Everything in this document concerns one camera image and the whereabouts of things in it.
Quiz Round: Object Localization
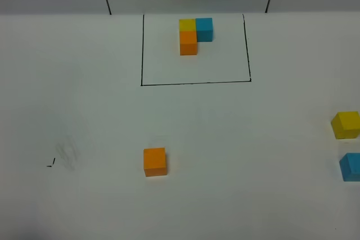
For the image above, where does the template orange cube block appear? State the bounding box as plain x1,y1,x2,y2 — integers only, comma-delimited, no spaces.
179,31,198,56

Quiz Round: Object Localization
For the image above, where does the template yellow cube block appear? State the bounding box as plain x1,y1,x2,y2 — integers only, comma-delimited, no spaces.
179,19,196,32

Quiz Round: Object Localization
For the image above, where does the template blue cube block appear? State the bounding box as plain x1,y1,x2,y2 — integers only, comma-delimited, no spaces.
195,18,213,42

